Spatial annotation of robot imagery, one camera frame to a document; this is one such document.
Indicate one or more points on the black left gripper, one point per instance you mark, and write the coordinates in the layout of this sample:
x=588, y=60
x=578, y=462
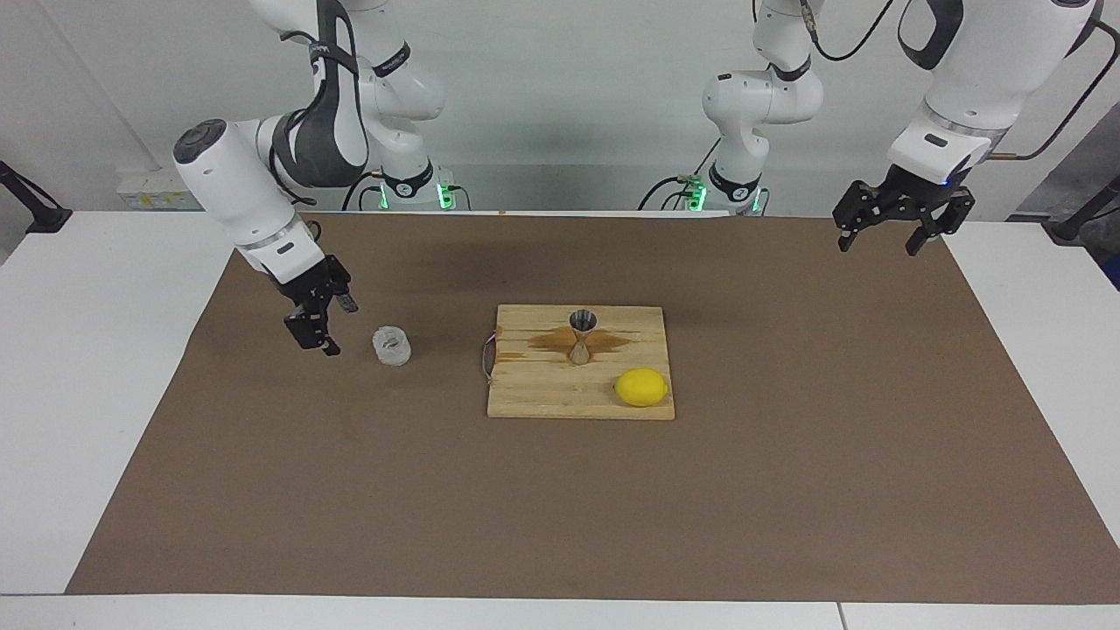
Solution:
x=914, y=197

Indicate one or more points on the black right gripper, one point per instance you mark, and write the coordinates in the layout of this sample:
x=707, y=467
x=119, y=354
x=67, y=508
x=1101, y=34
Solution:
x=308, y=284

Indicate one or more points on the small clear glass cup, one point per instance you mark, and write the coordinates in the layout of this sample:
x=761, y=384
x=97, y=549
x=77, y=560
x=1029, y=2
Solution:
x=392, y=346

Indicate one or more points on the metal double jigger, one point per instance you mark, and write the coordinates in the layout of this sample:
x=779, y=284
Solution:
x=581, y=353

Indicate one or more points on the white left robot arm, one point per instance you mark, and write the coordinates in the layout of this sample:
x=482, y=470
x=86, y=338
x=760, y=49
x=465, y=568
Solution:
x=989, y=79

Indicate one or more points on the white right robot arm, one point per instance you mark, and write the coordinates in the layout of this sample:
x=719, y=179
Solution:
x=236, y=184

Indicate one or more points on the black clamp stand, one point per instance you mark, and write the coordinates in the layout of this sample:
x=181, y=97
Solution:
x=1081, y=219
x=39, y=214

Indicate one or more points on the brown paper table mat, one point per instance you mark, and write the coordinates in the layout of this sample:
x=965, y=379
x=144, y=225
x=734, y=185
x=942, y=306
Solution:
x=350, y=490

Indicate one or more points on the wooden cutting board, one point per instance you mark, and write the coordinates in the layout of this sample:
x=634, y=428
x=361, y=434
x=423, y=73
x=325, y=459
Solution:
x=542, y=394

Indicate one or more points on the yellow lemon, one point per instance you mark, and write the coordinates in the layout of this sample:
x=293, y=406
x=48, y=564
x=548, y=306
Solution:
x=641, y=388

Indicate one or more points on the white wall socket box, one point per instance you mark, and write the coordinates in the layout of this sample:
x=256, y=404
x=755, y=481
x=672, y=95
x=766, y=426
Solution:
x=149, y=194

